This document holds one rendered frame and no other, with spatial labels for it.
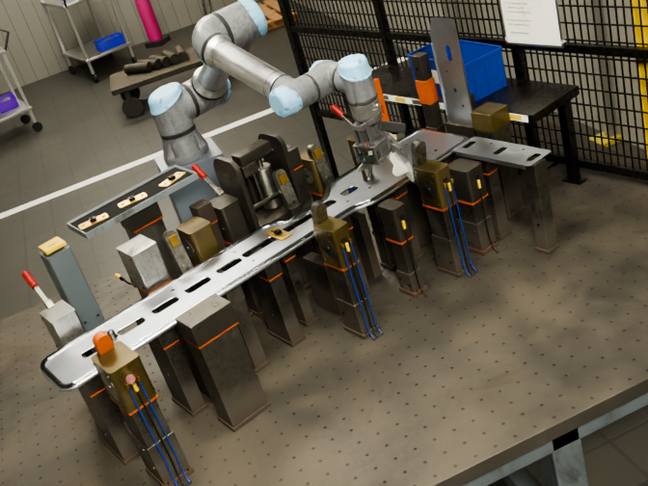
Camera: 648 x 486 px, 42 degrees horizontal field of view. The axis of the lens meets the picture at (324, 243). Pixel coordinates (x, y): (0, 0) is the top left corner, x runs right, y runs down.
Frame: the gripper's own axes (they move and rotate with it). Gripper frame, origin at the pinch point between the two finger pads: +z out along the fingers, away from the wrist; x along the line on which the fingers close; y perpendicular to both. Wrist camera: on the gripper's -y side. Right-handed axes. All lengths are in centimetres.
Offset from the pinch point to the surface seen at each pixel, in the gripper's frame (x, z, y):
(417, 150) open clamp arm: -0.6, -0.5, -13.6
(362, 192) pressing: -16.1, 8.8, -3.9
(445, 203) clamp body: 6.3, 14.7, -11.5
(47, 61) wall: -722, 119, -314
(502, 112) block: 5.6, 6.3, -48.8
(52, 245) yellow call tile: -68, -10, 63
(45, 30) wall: -717, 88, -325
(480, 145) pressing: 4.4, 10.2, -36.0
